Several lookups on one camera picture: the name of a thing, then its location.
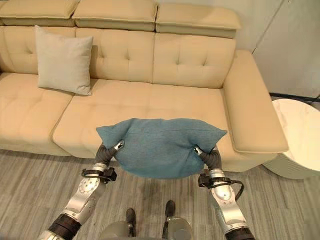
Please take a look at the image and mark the right robot leg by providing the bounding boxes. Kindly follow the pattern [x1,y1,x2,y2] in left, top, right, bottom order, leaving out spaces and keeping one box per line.
[162,199,193,240]

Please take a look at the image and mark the round white side table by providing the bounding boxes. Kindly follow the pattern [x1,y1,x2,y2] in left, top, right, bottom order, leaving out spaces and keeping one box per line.
[261,98,320,180]

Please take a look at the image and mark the teal blue cushion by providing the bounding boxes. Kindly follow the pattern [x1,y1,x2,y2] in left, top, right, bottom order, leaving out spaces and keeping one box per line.
[96,117,228,180]

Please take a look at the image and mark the beige leather sofa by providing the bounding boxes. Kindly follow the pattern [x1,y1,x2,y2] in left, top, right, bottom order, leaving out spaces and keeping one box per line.
[0,0,290,173]

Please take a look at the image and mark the robot leg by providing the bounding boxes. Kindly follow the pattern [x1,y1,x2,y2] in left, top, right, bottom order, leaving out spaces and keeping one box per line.
[162,199,193,240]
[101,207,138,240]

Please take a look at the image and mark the left robot leg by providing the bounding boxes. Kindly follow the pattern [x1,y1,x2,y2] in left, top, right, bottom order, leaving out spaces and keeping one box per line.
[101,207,138,240]

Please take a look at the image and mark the light grey cushion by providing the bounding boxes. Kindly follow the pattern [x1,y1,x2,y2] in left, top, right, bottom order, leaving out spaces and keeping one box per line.
[34,24,94,97]

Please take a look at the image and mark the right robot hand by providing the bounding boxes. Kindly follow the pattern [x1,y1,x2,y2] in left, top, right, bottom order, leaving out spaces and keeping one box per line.
[191,144,222,172]

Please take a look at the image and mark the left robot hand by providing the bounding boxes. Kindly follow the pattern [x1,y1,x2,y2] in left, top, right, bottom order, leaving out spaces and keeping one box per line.
[95,139,125,167]

